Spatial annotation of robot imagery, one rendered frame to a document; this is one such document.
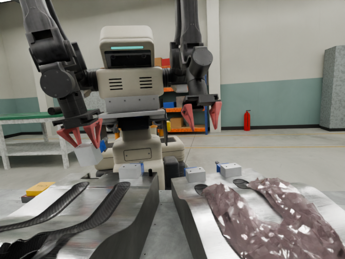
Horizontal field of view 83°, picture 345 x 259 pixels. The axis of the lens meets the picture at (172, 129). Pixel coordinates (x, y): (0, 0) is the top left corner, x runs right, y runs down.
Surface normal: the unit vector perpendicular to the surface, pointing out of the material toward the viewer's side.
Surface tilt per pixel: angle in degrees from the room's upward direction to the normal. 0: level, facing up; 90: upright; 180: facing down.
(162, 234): 0
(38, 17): 75
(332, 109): 90
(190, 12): 90
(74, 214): 0
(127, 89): 98
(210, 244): 15
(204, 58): 64
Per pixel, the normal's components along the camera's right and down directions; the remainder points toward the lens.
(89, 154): -0.11, 0.33
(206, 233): -0.01, -0.90
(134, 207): -0.07, -0.97
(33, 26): 0.23, -0.11
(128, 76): 0.15, 0.30
